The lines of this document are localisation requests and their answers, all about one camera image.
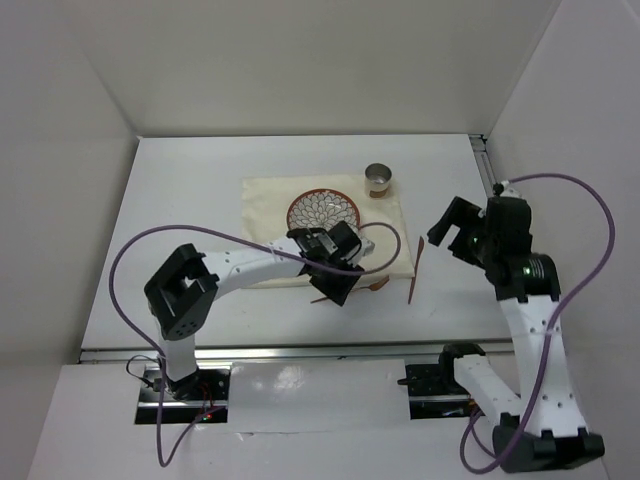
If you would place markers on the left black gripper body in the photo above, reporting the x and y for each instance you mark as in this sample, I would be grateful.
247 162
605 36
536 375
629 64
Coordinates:
339 262

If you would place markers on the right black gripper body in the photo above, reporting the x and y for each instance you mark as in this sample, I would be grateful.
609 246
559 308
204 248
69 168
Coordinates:
489 242

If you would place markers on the floral patterned ceramic plate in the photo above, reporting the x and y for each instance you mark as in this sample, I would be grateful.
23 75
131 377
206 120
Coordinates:
322 208

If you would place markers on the cream cloth placemat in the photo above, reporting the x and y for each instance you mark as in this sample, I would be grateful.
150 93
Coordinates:
266 201

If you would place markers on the silver metal cup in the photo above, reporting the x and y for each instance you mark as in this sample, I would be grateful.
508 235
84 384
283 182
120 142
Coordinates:
377 180

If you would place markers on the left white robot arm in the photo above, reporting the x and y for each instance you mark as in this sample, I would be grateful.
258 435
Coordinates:
181 292

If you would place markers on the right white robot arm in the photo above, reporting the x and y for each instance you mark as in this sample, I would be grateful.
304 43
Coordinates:
540 426

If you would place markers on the copper knife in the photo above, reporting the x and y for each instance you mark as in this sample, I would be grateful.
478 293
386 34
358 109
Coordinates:
420 250

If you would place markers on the aluminium right side rail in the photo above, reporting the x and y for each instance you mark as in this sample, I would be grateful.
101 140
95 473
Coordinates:
480 151

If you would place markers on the aluminium rail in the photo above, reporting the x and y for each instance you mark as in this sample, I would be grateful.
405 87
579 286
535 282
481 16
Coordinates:
480 151
276 353

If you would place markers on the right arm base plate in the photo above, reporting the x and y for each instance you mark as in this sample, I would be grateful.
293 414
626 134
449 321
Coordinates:
431 396

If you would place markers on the aluminium front rail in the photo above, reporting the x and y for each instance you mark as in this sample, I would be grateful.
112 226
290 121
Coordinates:
276 353

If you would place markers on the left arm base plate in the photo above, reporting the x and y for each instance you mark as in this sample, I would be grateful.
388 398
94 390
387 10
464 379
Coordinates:
206 394

